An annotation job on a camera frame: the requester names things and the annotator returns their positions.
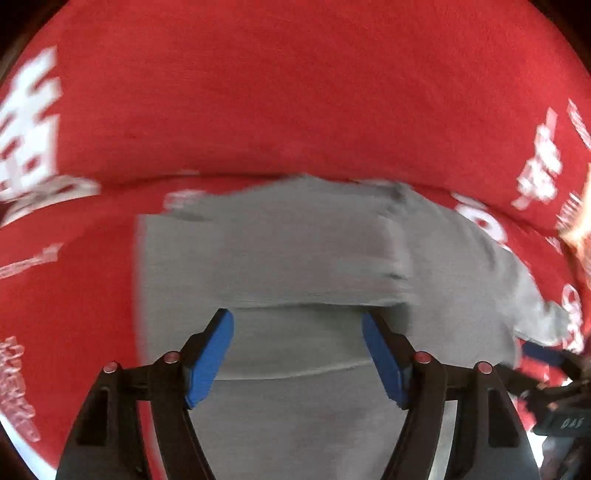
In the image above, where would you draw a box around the grey knit sweater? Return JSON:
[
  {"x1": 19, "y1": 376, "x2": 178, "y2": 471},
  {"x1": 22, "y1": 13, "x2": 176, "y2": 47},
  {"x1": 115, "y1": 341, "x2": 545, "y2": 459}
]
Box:
[{"x1": 138, "y1": 178, "x2": 569, "y2": 479}]

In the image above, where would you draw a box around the red printed bed blanket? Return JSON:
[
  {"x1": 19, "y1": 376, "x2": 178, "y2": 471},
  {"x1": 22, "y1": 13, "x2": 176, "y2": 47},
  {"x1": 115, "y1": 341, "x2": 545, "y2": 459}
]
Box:
[{"x1": 1, "y1": 177, "x2": 590, "y2": 465}]

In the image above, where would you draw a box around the red printed pillow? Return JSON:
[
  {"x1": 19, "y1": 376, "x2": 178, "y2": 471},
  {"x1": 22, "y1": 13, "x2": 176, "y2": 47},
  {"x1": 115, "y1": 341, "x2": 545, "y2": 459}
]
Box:
[{"x1": 1, "y1": 1, "x2": 590, "y2": 229}]

